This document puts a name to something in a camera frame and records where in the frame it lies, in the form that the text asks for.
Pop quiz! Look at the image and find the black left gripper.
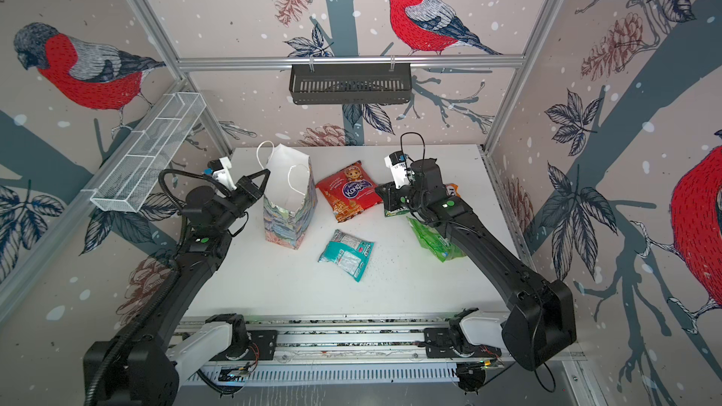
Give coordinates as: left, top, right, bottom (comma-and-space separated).
214, 168, 270, 234

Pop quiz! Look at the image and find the colourful paper gift bag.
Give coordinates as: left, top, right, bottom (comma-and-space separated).
256, 140, 318, 250

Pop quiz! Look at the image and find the red cookie snack packet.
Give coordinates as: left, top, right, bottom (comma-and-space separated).
317, 161, 383, 223

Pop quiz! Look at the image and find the bright green snack bag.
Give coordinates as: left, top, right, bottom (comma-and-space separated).
407, 217, 466, 262

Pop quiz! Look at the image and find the teal white snack packet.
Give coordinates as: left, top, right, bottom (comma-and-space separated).
318, 229, 375, 282

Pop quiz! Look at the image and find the yellow green candy bag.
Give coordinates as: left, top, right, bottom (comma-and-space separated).
384, 206, 409, 217

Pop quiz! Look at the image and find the orange snack packet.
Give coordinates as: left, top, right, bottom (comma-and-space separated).
446, 183, 459, 197

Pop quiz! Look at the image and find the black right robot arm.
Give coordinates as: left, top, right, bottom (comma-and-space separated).
375, 150, 576, 371

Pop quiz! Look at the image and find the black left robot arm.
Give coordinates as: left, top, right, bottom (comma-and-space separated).
83, 169, 271, 405

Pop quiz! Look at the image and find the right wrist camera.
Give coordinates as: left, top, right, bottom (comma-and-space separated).
384, 150, 414, 190

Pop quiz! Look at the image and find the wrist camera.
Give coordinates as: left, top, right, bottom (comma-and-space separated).
384, 150, 414, 190
204, 157, 236, 191

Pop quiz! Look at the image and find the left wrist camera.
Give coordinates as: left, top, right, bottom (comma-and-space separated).
204, 157, 236, 191

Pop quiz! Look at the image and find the black perforated wall basket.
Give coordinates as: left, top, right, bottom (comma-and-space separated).
289, 63, 413, 105

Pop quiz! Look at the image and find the white wire mesh shelf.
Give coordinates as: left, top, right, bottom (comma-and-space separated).
90, 92, 206, 212

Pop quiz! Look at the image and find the aluminium mounting rail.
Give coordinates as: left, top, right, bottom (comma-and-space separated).
120, 315, 585, 365

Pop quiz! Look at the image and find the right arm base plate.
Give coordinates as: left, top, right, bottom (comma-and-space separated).
419, 328, 502, 359

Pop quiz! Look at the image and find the horizontal aluminium frame bar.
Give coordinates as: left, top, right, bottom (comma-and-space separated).
176, 55, 526, 73

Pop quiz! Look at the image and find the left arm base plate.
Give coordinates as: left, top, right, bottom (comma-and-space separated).
239, 330, 278, 362

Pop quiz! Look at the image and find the black corrugated cable conduit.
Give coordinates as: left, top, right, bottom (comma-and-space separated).
83, 167, 249, 406

